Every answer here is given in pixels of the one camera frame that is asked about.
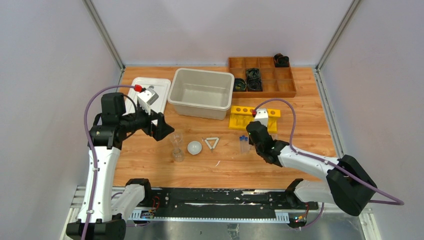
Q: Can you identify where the blue capped tube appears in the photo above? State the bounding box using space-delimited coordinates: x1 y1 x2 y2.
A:
244 136 250 154
239 135 246 154

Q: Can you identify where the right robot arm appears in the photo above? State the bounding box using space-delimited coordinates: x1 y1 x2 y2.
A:
246 121 376 216

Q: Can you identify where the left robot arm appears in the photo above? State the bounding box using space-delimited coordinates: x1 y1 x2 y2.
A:
65 89 174 240

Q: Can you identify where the yellow test tube rack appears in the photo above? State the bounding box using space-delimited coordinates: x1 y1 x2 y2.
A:
228 105 281 134

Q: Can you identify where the white plastic lid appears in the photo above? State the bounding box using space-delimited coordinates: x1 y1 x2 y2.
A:
125 77 172 114

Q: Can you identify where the small glass flask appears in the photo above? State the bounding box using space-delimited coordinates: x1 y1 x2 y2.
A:
172 147 185 163

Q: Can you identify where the white clay triangle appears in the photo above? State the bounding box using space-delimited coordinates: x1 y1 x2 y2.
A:
202 137 220 152

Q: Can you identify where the white evaporating dish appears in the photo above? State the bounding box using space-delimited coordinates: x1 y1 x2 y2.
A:
187 141 203 156

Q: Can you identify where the wooden compartment tray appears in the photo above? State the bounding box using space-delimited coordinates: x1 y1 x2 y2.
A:
228 56 297 99

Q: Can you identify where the beige plastic bin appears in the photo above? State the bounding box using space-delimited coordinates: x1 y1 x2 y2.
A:
167 68 235 120

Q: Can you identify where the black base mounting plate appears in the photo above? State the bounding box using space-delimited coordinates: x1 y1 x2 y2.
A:
133 187 319 221

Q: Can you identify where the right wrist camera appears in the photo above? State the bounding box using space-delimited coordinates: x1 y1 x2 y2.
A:
254 108 269 127

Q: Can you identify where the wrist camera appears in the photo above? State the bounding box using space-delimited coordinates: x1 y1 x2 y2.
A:
136 87 159 115
254 108 269 127

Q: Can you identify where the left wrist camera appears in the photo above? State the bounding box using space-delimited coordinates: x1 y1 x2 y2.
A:
136 87 159 115

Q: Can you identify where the black strap coil in tray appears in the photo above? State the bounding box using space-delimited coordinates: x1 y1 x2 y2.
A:
245 67 264 92

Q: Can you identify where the black strap coil corner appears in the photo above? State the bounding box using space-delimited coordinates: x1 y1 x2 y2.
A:
273 53 290 68

